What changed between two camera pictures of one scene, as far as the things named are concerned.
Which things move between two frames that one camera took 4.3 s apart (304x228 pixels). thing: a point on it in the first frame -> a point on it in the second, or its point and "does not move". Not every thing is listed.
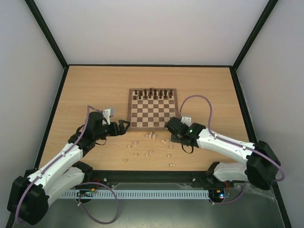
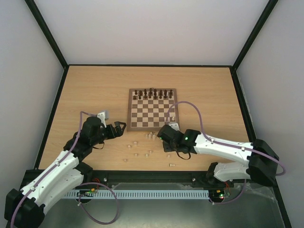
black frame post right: [254, 34] does not move
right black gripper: [172, 125] -> [167, 144]
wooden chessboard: [149, 109] does not move
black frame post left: [46, 31] does not move
